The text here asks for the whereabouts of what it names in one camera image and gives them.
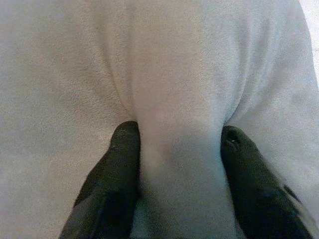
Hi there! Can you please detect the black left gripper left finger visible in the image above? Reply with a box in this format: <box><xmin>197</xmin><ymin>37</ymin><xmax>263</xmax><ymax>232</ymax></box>
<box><xmin>58</xmin><ymin>120</ymin><xmax>142</xmax><ymax>239</ymax></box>

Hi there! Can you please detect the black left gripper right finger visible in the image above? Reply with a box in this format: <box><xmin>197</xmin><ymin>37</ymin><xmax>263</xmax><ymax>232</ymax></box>
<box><xmin>220</xmin><ymin>125</ymin><xmax>314</xmax><ymax>239</ymax></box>

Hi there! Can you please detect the grey plush pillow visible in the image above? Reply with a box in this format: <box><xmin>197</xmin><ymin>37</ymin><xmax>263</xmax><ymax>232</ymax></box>
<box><xmin>0</xmin><ymin>0</ymin><xmax>319</xmax><ymax>239</ymax></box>

